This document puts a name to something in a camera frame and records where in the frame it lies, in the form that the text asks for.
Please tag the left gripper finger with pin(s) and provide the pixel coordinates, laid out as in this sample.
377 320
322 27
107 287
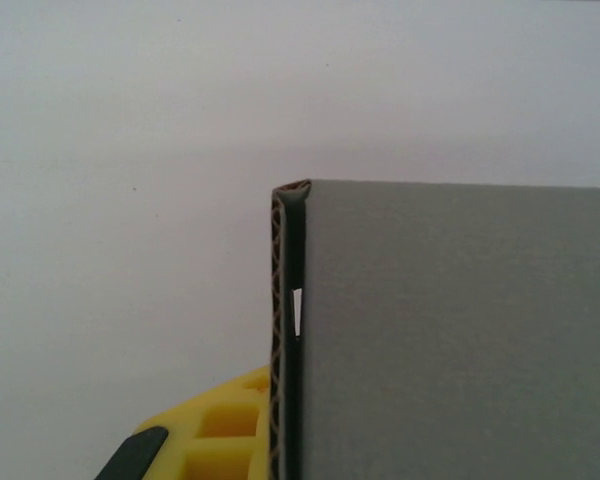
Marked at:
220 415

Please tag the grey cardboard box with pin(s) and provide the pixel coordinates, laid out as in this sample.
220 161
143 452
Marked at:
455 325

